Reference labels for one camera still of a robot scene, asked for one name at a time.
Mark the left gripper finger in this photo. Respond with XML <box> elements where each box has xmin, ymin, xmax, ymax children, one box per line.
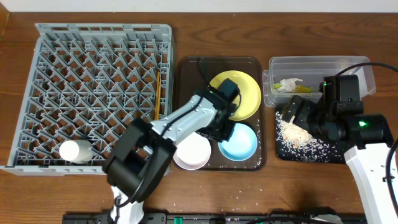
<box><xmin>220</xmin><ymin>119</ymin><xmax>236</xmax><ymax>141</ymax></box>
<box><xmin>196</xmin><ymin>126</ymin><xmax>223</xmax><ymax>140</ymax></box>

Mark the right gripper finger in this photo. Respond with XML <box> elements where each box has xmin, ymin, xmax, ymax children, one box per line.
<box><xmin>282</xmin><ymin>95</ymin><xmax>305</xmax><ymax>122</ymax></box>
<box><xmin>294</xmin><ymin>101</ymin><xmax>316</xmax><ymax>128</ymax></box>

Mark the green snack wrapper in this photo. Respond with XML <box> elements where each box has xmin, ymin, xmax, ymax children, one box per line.
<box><xmin>274</xmin><ymin>83</ymin><xmax>312</xmax><ymax>93</ymax></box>

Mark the white tissue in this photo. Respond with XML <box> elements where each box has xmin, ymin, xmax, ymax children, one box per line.
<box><xmin>278</xmin><ymin>78</ymin><xmax>302</xmax><ymax>92</ymax></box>

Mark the light blue bowl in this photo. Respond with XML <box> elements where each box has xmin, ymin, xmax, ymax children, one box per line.
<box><xmin>218</xmin><ymin>123</ymin><xmax>258</xmax><ymax>162</ymax></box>

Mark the white pink bowl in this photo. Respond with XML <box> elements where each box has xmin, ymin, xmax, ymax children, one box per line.
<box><xmin>173</xmin><ymin>132</ymin><xmax>211</xmax><ymax>170</ymax></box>

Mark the yellow round plate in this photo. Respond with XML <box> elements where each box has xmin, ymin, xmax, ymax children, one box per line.
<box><xmin>210</xmin><ymin>70</ymin><xmax>262</xmax><ymax>121</ymax></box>

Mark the white cylindrical cup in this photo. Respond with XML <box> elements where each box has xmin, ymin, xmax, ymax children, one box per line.
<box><xmin>59</xmin><ymin>139</ymin><xmax>93</xmax><ymax>164</ymax></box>

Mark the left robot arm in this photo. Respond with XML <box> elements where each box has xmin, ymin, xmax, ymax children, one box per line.
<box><xmin>102</xmin><ymin>90</ymin><xmax>240</xmax><ymax>223</ymax></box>

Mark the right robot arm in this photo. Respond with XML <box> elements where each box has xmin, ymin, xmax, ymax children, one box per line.
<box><xmin>282</xmin><ymin>75</ymin><xmax>397</xmax><ymax>223</ymax></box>

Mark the clear plastic waste bin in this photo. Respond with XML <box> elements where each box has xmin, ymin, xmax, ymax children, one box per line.
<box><xmin>262</xmin><ymin>56</ymin><xmax>369</xmax><ymax>107</ymax></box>

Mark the spilled rice food waste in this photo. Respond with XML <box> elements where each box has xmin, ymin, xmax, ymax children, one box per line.
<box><xmin>275</xmin><ymin>111</ymin><xmax>345</xmax><ymax>162</ymax></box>

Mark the grey plastic dishwasher rack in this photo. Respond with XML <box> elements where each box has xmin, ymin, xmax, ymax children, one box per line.
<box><xmin>2</xmin><ymin>23</ymin><xmax>175</xmax><ymax>176</ymax></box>

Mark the black rectangular tray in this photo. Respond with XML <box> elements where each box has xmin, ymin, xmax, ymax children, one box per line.
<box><xmin>274</xmin><ymin>103</ymin><xmax>349</xmax><ymax>165</ymax></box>

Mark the dark brown serving tray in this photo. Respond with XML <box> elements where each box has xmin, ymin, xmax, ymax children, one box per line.
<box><xmin>173</xmin><ymin>57</ymin><xmax>267</xmax><ymax>171</ymax></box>

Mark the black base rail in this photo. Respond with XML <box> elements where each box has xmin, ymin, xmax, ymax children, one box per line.
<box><xmin>62</xmin><ymin>210</ymin><xmax>367</xmax><ymax>224</ymax></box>

